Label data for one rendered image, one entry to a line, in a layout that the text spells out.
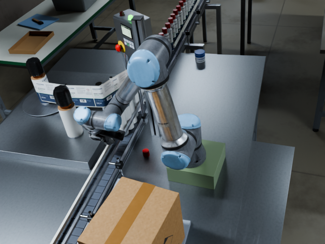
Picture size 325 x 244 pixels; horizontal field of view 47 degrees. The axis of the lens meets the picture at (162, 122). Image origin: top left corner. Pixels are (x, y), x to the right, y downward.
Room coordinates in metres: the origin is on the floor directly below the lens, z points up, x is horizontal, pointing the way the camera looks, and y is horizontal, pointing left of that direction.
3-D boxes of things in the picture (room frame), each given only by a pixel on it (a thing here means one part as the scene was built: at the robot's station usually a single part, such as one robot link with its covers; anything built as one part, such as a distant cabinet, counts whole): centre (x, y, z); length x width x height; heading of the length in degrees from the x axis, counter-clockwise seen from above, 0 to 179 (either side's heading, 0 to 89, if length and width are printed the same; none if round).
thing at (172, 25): (2.46, -0.16, 0.98); 0.05 x 0.05 x 0.20
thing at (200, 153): (1.27, -0.10, 0.97); 0.15 x 0.15 x 0.10
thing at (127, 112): (1.60, 0.18, 0.98); 0.05 x 0.05 x 0.20
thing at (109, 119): (1.29, 0.23, 1.19); 0.11 x 0.11 x 0.08; 65
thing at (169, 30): (2.39, -0.13, 0.98); 0.05 x 0.05 x 0.20
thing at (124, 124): (1.55, 0.21, 0.98); 0.05 x 0.05 x 0.20
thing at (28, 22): (3.46, 1.01, 0.81); 0.32 x 0.24 x 0.01; 50
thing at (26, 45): (3.01, 0.99, 0.82); 0.34 x 0.24 x 0.04; 160
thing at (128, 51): (1.65, 0.07, 1.38); 0.17 x 0.10 x 0.19; 33
